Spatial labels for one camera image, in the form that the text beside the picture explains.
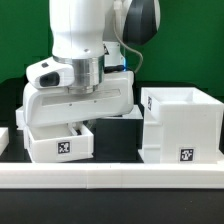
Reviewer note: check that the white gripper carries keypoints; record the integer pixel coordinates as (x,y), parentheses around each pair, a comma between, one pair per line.
(49,98)

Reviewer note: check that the white front drawer box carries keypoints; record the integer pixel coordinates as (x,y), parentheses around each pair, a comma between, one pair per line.
(57,144)

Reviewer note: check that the white drawer box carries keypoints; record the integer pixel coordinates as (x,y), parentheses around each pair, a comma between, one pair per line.
(20,122)
(57,144)

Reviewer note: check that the white drawer cabinet frame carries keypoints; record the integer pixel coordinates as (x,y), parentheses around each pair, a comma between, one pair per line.
(181,125)

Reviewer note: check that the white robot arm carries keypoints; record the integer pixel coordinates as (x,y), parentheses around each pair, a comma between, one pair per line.
(83,80)

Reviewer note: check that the white marker tag sheet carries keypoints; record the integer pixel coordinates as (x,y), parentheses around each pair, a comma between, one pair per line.
(134,114)

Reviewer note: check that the white left barrier rail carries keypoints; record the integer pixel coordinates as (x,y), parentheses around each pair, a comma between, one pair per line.
(4,139)

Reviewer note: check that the white barrier rail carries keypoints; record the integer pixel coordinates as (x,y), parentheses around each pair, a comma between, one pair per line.
(108,176)
(4,139)

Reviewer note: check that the white front barrier rail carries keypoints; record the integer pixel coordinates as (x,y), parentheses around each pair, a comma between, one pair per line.
(108,176)

